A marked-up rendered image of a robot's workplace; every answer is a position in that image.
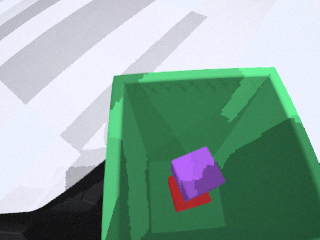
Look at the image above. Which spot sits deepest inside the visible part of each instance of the red block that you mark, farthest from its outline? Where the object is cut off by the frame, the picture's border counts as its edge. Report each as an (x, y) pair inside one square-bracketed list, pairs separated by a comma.
[(178, 200)]

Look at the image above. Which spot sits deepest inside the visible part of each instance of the small purple block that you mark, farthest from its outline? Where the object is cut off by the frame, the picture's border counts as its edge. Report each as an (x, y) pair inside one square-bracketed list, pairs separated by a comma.
[(196, 173)]

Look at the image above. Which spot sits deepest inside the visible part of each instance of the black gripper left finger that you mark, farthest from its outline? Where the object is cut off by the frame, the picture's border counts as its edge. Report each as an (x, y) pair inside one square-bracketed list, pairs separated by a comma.
[(76, 214)]

